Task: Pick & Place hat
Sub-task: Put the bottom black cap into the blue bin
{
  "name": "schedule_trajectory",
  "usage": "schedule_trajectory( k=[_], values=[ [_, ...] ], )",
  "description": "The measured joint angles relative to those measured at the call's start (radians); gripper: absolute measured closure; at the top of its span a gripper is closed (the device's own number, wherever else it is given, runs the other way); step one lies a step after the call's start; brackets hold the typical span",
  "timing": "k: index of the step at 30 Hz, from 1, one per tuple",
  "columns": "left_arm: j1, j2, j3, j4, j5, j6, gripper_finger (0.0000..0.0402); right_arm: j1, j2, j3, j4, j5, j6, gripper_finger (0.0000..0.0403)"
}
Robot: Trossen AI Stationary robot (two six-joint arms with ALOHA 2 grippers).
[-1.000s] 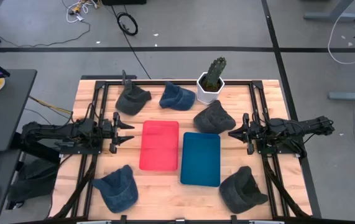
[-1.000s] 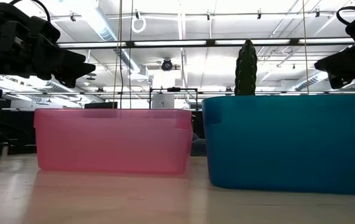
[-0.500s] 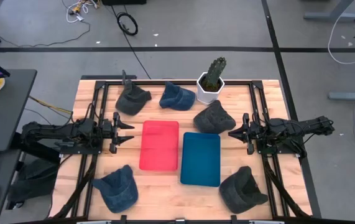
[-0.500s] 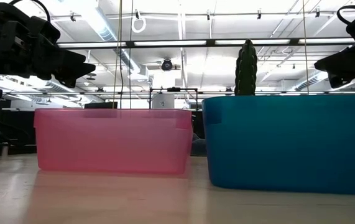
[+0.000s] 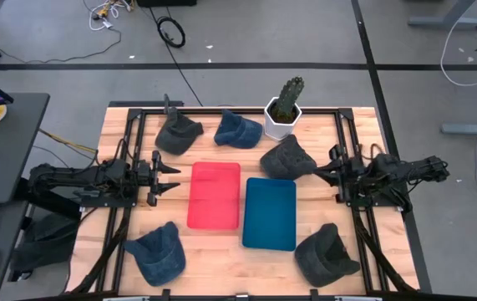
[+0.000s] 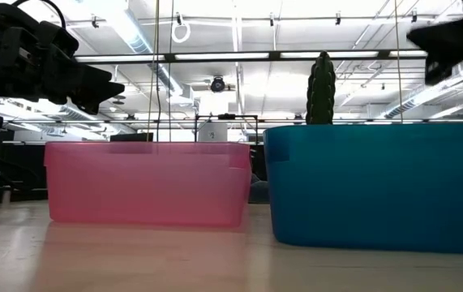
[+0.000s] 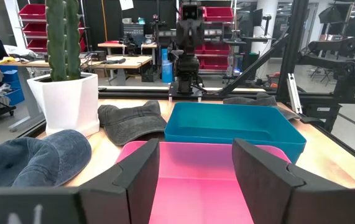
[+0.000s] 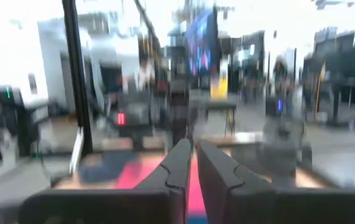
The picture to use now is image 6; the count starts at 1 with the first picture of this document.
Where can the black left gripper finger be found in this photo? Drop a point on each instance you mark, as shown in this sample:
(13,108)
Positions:
(91,106)
(101,81)

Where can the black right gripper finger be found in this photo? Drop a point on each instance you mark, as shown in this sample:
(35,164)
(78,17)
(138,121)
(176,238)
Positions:
(434,38)
(440,73)

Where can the pink translucent plastic bin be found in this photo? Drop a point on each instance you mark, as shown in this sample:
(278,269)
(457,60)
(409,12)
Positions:
(146,184)

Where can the dark green cactus toy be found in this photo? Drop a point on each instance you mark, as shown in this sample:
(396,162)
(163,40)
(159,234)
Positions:
(320,89)

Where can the blue plastic bin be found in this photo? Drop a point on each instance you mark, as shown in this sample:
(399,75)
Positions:
(377,186)

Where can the silver ceiling air duct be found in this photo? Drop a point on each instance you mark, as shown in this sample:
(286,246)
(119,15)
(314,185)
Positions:
(138,40)

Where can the black horizontal frame rail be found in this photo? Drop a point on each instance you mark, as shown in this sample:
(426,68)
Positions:
(377,121)

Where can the black overhead camera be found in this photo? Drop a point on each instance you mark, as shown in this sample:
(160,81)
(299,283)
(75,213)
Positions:
(217,84)

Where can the black metal stand frame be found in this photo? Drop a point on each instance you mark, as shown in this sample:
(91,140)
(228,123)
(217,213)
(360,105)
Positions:
(226,117)

